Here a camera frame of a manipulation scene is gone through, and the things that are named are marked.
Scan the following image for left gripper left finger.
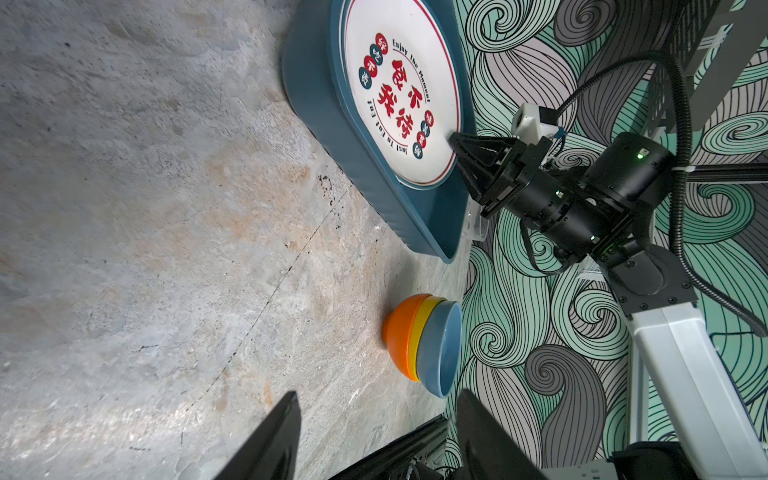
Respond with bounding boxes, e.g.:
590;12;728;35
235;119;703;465
215;391;301;480

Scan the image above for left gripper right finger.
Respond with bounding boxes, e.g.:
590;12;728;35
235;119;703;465
456;389;545;480

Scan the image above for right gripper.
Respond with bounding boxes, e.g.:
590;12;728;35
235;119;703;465
449;104;675;264

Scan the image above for blue bowl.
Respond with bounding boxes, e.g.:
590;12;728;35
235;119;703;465
416;300;462;399

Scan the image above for orange bowl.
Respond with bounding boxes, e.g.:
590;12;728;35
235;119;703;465
382;294;430;381

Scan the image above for yellow bowl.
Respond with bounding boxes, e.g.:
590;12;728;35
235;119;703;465
408;295;445;382

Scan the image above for white plate red circle characters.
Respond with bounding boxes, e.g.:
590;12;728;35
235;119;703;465
340;1;462;190

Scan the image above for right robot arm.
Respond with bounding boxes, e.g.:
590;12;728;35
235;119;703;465
449;105;767;479

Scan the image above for teal plastic bin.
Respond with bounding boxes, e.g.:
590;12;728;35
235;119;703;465
282;1;475;262

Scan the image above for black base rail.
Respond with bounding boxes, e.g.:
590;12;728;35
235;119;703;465
332;414;449;480

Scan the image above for black perforated wall tray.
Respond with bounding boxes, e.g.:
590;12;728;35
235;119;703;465
643;0;733;135

